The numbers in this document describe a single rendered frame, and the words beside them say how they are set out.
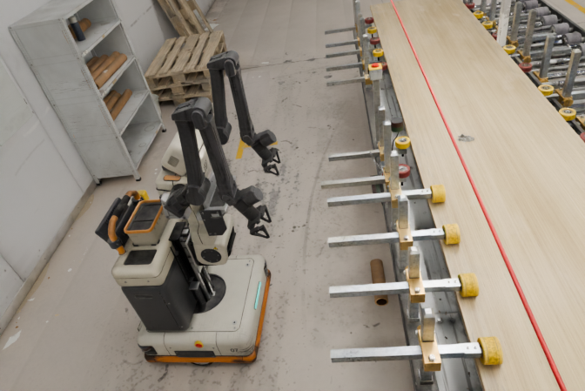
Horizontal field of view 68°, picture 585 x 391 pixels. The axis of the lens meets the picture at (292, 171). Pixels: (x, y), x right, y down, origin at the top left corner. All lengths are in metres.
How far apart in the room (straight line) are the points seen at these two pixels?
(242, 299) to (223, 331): 0.21
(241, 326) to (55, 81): 2.55
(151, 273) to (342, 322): 1.17
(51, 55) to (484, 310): 3.43
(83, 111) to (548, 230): 3.48
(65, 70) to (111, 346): 2.14
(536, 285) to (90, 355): 2.51
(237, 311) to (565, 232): 1.65
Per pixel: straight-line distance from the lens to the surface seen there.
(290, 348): 2.68
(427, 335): 1.50
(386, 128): 2.12
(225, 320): 2.54
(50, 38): 3.88
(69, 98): 4.08
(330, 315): 2.76
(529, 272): 1.85
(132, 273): 2.25
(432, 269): 2.15
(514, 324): 1.70
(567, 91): 2.98
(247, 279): 2.67
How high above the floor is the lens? 2.28
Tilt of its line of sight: 37 degrees down
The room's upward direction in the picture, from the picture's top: 12 degrees counter-clockwise
